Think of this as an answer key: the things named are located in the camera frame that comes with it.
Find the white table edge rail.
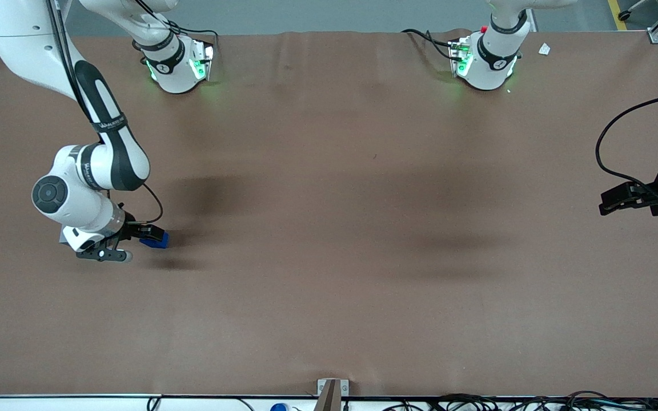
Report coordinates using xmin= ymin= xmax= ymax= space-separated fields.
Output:
xmin=0 ymin=395 xmax=658 ymax=411

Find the black cable bundle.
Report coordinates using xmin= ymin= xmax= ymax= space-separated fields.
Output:
xmin=380 ymin=391 xmax=658 ymax=411

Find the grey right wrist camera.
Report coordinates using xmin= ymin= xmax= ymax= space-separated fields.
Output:
xmin=76 ymin=240 xmax=134 ymax=263

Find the metal table edge bracket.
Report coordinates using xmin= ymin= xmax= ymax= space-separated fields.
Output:
xmin=317 ymin=378 xmax=350 ymax=397

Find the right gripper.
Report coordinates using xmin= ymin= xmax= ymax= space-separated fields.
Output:
xmin=59 ymin=212 xmax=166 ymax=253

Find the black arm base cable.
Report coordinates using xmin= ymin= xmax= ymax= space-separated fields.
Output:
xmin=402 ymin=28 xmax=456 ymax=61
xmin=135 ymin=0 xmax=219 ymax=58

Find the black caster wheel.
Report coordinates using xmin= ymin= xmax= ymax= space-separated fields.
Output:
xmin=617 ymin=0 xmax=649 ymax=22

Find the blue plastic part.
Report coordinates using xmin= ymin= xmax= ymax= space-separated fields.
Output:
xmin=139 ymin=231 xmax=170 ymax=249

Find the brown table cover sheet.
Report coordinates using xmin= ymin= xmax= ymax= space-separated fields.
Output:
xmin=0 ymin=29 xmax=658 ymax=398

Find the long black looped cable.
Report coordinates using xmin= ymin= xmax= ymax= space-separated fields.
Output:
xmin=595 ymin=90 xmax=658 ymax=187

